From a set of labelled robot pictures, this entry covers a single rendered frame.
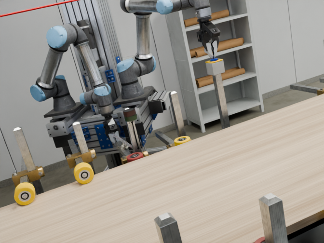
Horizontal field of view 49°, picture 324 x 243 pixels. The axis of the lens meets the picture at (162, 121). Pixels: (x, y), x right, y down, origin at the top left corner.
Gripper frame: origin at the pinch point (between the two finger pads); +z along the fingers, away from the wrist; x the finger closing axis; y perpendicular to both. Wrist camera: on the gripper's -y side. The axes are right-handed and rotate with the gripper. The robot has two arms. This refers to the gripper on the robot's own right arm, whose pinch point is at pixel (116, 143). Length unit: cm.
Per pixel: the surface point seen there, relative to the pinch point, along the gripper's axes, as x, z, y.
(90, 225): 29, -7, -93
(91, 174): 22, -11, -59
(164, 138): -24.0, -1.5, -21.2
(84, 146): 20.7, -17.6, -39.7
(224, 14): -200, -47, 198
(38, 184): 45, -7, -40
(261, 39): -262, -1, 220
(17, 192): 52, -14, -59
